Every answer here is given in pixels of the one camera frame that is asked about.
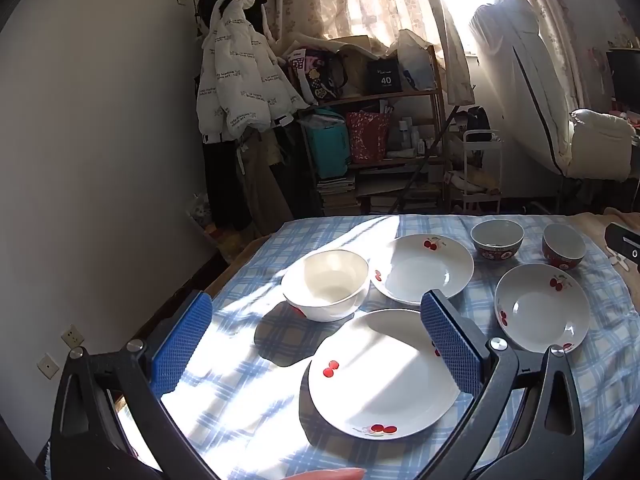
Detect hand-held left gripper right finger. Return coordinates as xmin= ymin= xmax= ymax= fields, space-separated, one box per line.
xmin=421 ymin=289 xmax=587 ymax=480

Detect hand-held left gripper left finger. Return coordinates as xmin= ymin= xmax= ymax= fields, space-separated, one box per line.
xmin=47 ymin=290 xmax=222 ymax=480

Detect red patterned bowl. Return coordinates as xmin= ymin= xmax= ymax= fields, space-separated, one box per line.
xmin=542 ymin=223 xmax=587 ymax=270
xmin=470 ymin=218 xmax=525 ymax=260

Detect large cherry plate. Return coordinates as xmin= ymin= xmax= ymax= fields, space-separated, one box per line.
xmin=307 ymin=308 xmax=462 ymax=441

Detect deep cherry plate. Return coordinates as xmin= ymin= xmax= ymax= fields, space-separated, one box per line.
xmin=494 ymin=263 xmax=591 ymax=354
xmin=370 ymin=234 xmax=475 ymax=307

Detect white bowl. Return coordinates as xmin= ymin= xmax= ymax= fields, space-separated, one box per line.
xmin=280 ymin=249 xmax=371 ymax=323

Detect person's left hand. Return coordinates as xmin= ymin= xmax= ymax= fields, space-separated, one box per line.
xmin=294 ymin=467 xmax=367 ymax=480

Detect brown flower blanket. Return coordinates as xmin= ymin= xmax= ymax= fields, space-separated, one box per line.
xmin=570 ymin=207 xmax=640 ymax=281

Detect blue plaid tablecloth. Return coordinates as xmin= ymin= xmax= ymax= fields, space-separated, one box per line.
xmin=120 ymin=214 xmax=640 ymax=480

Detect white pillow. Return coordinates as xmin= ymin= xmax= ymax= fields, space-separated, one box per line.
xmin=564 ymin=108 xmax=639 ymax=182

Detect crumpled plastic bag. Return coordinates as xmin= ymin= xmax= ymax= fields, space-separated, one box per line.
xmin=187 ymin=194 xmax=217 ymax=234

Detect white trolley cart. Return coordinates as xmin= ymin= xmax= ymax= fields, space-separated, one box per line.
xmin=459 ymin=129 xmax=504 ymax=216

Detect black hanging pants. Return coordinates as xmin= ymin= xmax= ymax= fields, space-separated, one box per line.
xmin=202 ymin=137 xmax=254 ymax=234

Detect dark monitor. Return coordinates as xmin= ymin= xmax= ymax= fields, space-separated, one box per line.
xmin=605 ymin=48 xmax=640 ymax=112

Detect beige hanging trousers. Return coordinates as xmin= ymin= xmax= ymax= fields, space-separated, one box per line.
xmin=235 ymin=130 xmax=297 ymax=237

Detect dark long pole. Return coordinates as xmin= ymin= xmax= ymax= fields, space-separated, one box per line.
xmin=389 ymin=104 xmax=459 ymax=214

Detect stack of books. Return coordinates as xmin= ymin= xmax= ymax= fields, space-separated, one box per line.
xmin=315 ymin=172 xmax=362 ymax=217

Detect white hanging duvet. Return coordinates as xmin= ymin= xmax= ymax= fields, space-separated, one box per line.
xmin=469 ymin=0 xmax=592 ymax=177

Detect row of cosmetic bottles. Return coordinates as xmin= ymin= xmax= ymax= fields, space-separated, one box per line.
xmin=397 ymin=116 xmax=442 ymax=157

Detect red patterned bag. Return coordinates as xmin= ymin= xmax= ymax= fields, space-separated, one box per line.
xmin=345 ymin=111 xmax=393 ymax=164

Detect teal bag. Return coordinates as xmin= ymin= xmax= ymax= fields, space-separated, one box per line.
xmin=302 ymin=109 xmax=352 ymax=180

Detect wooden shelf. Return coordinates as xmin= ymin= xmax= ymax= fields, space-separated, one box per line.
xmin=295 ymin=44 xmax=452 ymax=217

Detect white printed puffer jacket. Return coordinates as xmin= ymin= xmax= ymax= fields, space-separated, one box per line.
xmin=195 ymin=0 xmax=312 ymax=147

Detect black paper bag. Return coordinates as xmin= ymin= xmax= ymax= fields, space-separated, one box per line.
xmin=367 ymin=59 xmax=404 ymax=95

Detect white plastic bag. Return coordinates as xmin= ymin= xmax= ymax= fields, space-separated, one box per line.
xmin=396 ymin=29 xmax=437 ymax=92

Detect printed pink tote bag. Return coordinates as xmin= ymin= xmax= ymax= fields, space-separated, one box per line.
xmin=287 ymin=48 xmax=349 ymax=104

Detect black hat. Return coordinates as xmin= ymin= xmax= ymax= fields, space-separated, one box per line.
xmin=196 ymin=0 xmax=269 ymax=37

